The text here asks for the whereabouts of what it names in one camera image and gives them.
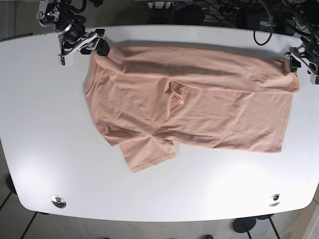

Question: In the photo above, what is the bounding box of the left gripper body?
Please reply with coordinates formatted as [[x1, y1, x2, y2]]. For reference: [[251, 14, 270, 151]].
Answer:
[[285, 36, 319, 73]]

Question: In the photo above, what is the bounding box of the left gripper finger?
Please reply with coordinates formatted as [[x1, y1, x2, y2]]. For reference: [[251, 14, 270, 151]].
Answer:
[[289, 56, 301, 73], [309, 72, 319, 85]]

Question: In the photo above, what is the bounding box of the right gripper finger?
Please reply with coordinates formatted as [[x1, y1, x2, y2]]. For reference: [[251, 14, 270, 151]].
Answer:
[[96, 39, 110, 57], [60, 54, 74, 67]]

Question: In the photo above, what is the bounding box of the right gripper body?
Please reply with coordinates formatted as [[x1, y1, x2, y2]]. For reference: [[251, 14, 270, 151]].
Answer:
[[36, 0, 105, 56]]

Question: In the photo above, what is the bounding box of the peach pink T-shirt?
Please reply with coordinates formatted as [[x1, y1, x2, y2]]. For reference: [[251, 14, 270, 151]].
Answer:
[[84, 46, 299, 172]]

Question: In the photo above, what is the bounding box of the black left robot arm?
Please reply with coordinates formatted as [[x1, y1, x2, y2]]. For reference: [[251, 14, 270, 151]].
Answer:
[[284, 0, 319, 85]]

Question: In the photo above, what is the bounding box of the right silver table grommet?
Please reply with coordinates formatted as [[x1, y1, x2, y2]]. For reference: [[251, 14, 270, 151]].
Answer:
[[269, 194, 281, 207]]

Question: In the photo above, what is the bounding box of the silver table grommet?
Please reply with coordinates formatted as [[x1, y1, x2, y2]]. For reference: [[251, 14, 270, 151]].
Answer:
[[51, 195, 66, 209], [269, 194, 281, 207]]

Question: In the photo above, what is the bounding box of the left silver table grommet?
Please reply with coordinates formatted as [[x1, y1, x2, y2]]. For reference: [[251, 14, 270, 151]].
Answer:
[[51, 195, 66, 209]]

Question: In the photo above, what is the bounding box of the black round stand base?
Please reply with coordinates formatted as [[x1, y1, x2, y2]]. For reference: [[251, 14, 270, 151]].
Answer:
[[232, 217, 257, 234]]

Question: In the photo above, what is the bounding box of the blue shoe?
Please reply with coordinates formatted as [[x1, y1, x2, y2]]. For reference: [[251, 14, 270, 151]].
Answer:
[[202, 235, 214, 239]]

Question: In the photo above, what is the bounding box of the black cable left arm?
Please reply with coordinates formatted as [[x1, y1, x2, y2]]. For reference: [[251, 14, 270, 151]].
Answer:
[[253, 0, 275, 47]]

